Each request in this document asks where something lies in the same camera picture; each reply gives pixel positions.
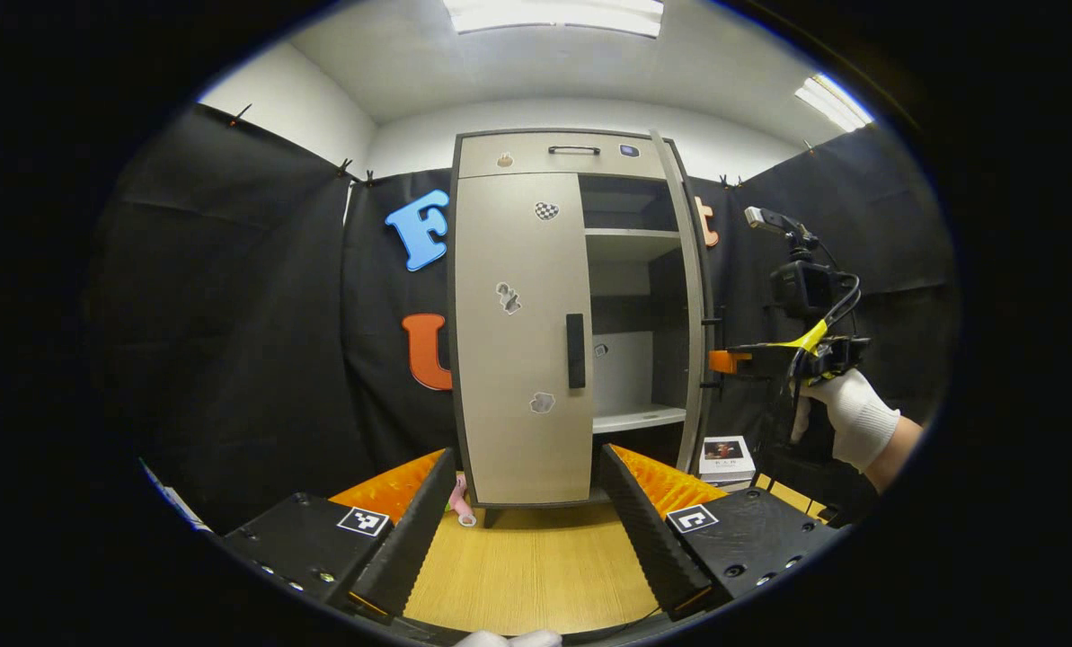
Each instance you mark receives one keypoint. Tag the large ceiling light panel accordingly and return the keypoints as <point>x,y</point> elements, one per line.
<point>553,16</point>

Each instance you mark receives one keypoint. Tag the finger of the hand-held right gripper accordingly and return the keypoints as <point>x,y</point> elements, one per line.
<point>738,361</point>

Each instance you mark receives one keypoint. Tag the small white picture box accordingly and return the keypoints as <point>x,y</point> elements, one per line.
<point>724,463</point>

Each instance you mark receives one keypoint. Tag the narrow ceiling light panel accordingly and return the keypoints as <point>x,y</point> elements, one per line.
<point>832,101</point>

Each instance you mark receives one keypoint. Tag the grey double-door shoe cabinet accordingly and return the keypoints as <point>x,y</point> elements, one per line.
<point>536,155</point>

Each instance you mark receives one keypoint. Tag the black backdrop cloth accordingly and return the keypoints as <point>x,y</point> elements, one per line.
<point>230,359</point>

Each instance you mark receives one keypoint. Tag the grey cabinet door checkered sticker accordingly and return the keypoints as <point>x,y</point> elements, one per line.
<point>509,404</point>

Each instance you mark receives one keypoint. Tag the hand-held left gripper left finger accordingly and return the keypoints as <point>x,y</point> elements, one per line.
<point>414,539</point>

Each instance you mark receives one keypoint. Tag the pink and green toy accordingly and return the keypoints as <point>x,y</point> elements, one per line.
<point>461,503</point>

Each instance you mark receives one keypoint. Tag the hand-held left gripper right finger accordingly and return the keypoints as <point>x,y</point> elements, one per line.
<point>648,539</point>

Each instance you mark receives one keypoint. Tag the grey cabinet door dice sticker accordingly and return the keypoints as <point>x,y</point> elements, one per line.
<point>690,270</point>

